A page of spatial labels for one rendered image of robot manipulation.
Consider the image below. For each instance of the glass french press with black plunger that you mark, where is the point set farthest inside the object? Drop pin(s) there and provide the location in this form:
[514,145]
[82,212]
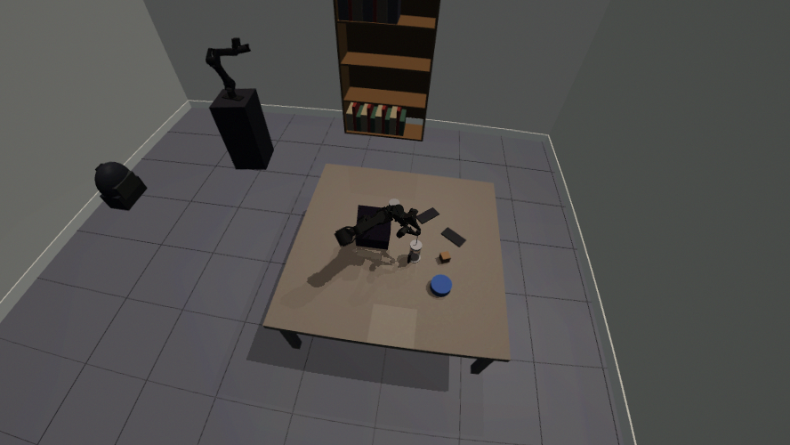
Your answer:
[415,250]

